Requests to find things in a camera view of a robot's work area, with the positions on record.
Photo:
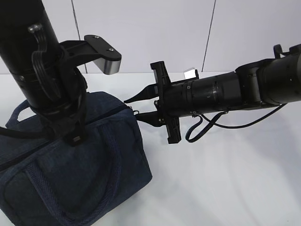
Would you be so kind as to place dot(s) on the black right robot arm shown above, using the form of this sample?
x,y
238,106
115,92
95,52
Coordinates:
x,y
269,83

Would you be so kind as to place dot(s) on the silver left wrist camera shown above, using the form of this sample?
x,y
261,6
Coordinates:
x,y
92,49

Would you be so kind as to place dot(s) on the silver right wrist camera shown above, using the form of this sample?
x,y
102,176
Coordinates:
x,y
191,73

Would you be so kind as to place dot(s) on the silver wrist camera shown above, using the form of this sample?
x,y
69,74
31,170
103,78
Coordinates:
x,y
92,49
191,73

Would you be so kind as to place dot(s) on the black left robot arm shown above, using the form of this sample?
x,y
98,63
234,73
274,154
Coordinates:
x,y
33,55

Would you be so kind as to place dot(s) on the navy blue lunch bag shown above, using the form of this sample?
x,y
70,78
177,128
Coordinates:
x,y
50,183

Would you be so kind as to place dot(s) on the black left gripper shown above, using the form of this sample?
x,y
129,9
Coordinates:
x,y
67,120

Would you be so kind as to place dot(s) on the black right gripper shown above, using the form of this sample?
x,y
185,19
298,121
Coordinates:
x,y
172,99

